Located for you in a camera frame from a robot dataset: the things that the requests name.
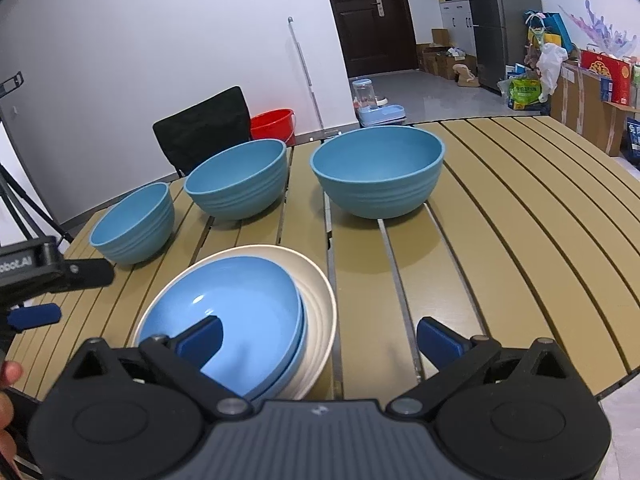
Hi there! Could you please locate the white plastic bag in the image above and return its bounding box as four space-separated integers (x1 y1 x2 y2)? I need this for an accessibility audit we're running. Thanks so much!
536 42 570 96

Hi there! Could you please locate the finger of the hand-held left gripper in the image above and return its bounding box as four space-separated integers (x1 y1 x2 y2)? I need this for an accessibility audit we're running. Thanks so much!
61 258 115 289
7 303 63 332

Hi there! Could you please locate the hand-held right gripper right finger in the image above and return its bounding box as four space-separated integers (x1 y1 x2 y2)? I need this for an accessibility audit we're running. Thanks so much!
387 316 571 418

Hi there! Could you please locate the blue plate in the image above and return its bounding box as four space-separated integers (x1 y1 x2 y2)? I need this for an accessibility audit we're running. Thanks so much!
137 256 308 401

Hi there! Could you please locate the grey refrigerator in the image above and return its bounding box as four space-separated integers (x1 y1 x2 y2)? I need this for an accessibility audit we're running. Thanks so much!
460 0 543 93

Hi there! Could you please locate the person's left hand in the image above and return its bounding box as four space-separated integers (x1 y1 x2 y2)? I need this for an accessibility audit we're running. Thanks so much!
0 361 24 463

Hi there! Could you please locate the black folding chair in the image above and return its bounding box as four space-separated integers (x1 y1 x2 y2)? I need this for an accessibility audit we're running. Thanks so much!
152 86 251 179

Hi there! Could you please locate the cardboard box with items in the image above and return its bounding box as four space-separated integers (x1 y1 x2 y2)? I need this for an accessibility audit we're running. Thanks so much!
437 49 476 81

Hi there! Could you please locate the dark brown door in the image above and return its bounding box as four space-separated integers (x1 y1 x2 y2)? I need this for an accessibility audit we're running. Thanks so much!
320 0 418 79

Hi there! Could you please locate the red gift box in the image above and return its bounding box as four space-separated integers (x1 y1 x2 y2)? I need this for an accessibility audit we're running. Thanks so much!
580 49 633 106

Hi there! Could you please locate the green pet food bag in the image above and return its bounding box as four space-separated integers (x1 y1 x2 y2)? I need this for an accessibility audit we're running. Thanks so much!
508 77 543 111

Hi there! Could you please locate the blue gift bag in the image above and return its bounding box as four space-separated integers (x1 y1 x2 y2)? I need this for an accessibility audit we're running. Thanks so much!
525 10 573 53

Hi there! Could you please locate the medium blue bowl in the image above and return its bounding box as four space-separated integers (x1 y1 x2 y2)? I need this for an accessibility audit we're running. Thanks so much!
184 138 289 221

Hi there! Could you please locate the small blue bowl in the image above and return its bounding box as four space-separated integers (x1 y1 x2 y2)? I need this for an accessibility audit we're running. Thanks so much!
90 182 175 266

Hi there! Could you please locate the red bucket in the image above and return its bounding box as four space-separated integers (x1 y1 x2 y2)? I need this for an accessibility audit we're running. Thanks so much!
249 108 297 147

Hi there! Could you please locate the black tripod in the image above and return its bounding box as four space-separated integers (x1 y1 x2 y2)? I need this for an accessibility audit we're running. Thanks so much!
0 162 73 243

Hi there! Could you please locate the large cardboard box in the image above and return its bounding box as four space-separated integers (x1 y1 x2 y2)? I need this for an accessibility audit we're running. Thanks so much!
550 60 640 156

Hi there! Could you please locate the large blue bowl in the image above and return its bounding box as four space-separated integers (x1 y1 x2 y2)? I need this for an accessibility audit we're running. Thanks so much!
310 126 446 219

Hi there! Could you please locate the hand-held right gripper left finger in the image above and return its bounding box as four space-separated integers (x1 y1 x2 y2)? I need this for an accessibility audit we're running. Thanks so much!
70 316 253 418

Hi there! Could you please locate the white flat mop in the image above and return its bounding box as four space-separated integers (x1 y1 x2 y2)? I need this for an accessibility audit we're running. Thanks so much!
287 16 346 138

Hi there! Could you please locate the white cabinet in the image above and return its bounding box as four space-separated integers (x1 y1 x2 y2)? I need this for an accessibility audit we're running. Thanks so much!
430 0 478 58

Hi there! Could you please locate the cream plate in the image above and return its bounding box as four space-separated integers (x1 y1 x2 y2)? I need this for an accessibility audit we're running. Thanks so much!
131 244 337 402

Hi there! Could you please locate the small open cardboard box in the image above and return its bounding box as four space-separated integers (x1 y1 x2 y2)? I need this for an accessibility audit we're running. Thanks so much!
421 46 451 75

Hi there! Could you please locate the blue pet feeder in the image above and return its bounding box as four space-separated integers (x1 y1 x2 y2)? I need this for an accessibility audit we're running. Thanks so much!
351 78 407 128

